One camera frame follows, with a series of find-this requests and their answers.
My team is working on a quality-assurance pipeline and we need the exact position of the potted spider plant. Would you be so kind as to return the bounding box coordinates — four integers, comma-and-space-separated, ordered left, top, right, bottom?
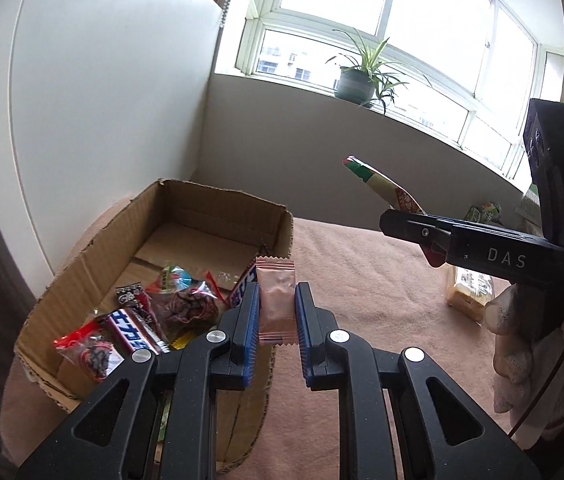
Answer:
326, 27, 435, 116

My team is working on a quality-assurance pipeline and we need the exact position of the colourful round candy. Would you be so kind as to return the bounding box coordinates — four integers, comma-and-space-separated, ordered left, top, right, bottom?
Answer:
162, 265, 196, 293

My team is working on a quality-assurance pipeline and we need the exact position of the dark bar blue white print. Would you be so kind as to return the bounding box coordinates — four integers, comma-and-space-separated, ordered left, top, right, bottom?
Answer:
97, 307, 170, 356

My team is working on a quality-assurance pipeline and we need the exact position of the pink snack packet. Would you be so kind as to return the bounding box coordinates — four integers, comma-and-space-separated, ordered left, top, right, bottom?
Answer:
256, 256, 297, 347

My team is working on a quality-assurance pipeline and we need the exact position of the cardboard box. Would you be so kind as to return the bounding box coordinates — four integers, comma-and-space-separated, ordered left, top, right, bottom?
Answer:
14, 177, 295, 476

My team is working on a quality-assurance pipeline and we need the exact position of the yellow candy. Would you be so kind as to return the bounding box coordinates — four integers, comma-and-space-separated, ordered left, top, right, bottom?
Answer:
169, 332, 203, 352

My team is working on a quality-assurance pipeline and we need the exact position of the yellow snack pack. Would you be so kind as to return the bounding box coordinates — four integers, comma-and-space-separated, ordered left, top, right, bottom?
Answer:
446, 265, 497, 321

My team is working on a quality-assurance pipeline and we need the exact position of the person's right hand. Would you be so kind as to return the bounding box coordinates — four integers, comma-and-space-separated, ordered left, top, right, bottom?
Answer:
484, 280, 564, 443

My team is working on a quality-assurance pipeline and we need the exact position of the small black snack packet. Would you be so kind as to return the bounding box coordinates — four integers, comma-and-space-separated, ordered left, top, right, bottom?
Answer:
114, 282, 153, 322

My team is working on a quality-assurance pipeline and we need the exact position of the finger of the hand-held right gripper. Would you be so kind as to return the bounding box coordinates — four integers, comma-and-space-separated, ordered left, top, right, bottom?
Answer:
379, 209, 457, 267

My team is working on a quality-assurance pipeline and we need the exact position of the brown chocolate bar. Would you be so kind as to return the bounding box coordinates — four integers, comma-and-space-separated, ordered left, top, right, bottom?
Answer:
231, 255, 261, 309

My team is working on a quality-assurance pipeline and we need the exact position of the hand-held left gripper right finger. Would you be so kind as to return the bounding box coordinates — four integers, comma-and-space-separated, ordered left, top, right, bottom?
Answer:
294, 281, 542, 480

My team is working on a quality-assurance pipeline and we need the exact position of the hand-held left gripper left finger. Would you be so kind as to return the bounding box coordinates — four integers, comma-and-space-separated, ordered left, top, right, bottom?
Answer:
14, 282, 263, 480

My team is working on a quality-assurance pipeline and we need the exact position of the chocolate cake red clear packet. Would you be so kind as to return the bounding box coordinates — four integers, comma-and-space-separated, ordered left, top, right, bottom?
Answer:
53, 321, 126, 383
144, 270, 229, 341

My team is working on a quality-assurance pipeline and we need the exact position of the green red snack packet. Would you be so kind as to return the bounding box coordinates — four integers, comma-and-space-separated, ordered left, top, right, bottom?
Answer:
343, 156, 450, 267

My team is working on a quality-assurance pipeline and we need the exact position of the white framed window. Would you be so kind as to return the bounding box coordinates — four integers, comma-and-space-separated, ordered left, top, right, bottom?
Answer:
214, 0, 564, 181

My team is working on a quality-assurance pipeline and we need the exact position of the white cabinet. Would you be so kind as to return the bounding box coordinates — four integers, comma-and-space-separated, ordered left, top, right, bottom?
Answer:
0, 0, 225, 301

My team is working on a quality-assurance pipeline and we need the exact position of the pink blanket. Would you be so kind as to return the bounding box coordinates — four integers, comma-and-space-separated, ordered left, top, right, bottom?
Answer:
0, 217, 564, 480

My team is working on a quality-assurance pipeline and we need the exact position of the green white printed bag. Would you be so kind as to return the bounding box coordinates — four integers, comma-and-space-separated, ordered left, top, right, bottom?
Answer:
516, 184, 543, 222

